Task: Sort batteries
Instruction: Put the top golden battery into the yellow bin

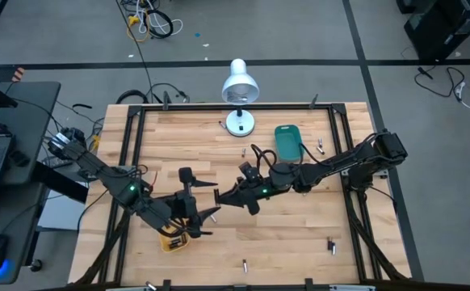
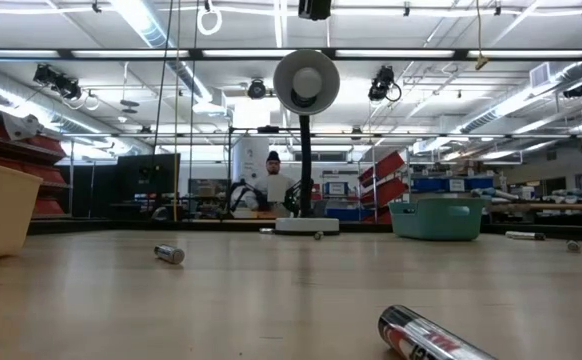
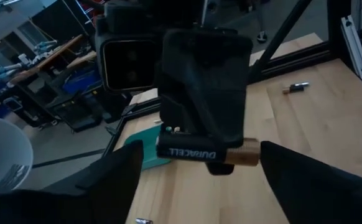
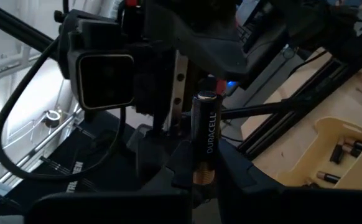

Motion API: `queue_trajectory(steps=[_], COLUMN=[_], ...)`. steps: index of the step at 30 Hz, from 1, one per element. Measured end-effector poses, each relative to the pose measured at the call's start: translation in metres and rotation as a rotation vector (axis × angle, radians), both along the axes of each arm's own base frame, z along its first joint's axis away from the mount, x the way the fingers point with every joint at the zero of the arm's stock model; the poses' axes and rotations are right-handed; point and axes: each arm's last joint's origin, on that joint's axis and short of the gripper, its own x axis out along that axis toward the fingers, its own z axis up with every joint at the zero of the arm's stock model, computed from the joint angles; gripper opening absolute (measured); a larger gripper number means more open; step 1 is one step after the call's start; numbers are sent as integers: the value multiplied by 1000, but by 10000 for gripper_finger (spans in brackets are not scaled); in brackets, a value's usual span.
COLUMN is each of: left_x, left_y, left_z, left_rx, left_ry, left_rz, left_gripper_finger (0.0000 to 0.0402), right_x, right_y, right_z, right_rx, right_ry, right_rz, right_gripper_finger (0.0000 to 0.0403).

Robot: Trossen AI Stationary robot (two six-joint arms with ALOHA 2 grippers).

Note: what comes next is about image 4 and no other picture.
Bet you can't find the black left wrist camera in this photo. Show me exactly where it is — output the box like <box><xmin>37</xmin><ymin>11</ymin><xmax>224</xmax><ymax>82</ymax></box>
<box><xmin>58</xmin><ymin>11</ymin><xmax>136</xmax><ymax>113</ymax></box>

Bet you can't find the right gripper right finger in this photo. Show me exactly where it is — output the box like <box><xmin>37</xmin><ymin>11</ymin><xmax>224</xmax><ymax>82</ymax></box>
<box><xmin>217</xmin><ymin>140</ymin><xmax>362</xmax><ymax>224</ymax></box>

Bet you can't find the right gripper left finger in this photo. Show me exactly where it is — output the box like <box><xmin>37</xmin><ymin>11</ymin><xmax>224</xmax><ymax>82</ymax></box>
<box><xmin>25</xmin><ymin>140</ymin><xmax>195</xmax><ymax>224</ymax></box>

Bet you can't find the yellow plastic bin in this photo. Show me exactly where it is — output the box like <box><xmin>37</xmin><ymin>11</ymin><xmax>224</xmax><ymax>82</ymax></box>
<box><xmin>276</xmin><ymin>116</ymin><xmax>362</xmax><ymax>191</ymax></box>

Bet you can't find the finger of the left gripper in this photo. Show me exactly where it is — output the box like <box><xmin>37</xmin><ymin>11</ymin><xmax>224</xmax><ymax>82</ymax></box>
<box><xmin>126</xmin><ymin>123</ymin><xmax>182</xmax><ymax>190</ymax></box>
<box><xmin>143</xmin><ymin>0</ymin><xmax>251</xmax><ymax>81</ymax></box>

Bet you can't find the black copper Duracell battery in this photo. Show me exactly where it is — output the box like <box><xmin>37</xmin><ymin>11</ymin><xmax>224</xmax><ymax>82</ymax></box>
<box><xmin>190</xmin><ymin>90</ymin><xmax>223</xmax><ymax>189</ymax></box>
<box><xmin>330</xmin><ymin>144</ymin><xmax>345</xmax><ymax>165</ymax></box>
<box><xmin>342</xmin><ymin>138</ymin><xmax>362</xmax><ymax>158</ymax></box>
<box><xmin>315</xmin><ymin>170</ymin><xmax>342</xmax><ymax>185</ymax></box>

